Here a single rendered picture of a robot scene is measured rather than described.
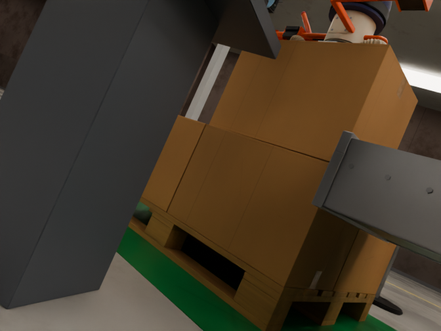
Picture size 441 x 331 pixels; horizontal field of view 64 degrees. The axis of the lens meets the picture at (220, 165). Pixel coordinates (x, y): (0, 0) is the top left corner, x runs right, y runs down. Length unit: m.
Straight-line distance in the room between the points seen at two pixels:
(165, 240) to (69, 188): 0.81
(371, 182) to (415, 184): 0.09
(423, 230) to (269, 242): 0.48
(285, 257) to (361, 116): 0.49
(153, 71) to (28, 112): 0.26
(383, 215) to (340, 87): 0.50
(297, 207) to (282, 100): 0.40
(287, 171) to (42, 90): 0.76
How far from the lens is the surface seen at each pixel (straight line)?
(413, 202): 0.89
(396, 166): 0.92
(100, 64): 0.72
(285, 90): 1.33
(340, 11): 1.41
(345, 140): 0.97
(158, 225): 1.50
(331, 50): 1.32
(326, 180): 0.96
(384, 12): 1.58
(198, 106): 4.65
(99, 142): 0.71
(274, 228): 1.17
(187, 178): 1.45
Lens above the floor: 0.37
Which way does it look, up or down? 2 degrees up
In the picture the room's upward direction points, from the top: 24 degrees clockwise
